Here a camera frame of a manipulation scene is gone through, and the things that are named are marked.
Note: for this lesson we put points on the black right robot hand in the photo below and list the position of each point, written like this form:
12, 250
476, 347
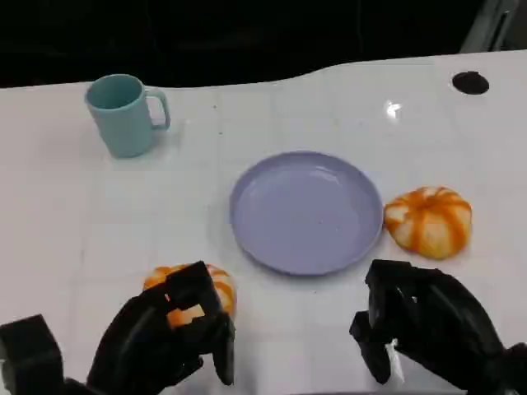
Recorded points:
444, 325

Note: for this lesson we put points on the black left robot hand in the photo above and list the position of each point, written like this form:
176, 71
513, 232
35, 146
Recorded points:
136, 345

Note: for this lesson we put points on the orange white toy bread roll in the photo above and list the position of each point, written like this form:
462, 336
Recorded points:
224, 292
428, 222

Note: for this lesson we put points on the lilac plate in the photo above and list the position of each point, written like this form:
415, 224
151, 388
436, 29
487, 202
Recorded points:
304, 214

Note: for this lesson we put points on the pale green mug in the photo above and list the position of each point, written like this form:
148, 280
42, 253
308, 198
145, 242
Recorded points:
123, 131

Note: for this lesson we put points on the black round table grommet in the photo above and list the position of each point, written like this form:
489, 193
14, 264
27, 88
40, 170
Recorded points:
470, 83

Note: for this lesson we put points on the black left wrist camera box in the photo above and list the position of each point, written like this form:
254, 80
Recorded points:
29, 354

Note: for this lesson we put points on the grey metal frame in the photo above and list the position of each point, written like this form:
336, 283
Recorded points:
490, 24

